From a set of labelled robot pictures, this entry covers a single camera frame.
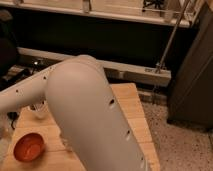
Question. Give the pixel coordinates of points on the orange ceramic bowl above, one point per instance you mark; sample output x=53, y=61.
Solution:
x=29, y=147

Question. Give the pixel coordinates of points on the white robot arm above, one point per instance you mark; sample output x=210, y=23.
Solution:
x=86, y=110

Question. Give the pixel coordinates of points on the white baseboard ledge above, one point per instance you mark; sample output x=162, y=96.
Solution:
x=140, y=74

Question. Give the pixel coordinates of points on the metal pole stand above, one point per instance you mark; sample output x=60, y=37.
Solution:
x=160, y=64

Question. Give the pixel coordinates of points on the white cup with contents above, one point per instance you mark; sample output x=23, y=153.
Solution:
x=38, y=109

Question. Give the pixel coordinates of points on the dark cabinet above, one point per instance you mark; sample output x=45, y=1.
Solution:
x=191, y=94

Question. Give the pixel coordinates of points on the black office chair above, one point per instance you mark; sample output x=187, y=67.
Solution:
x=9, y=55

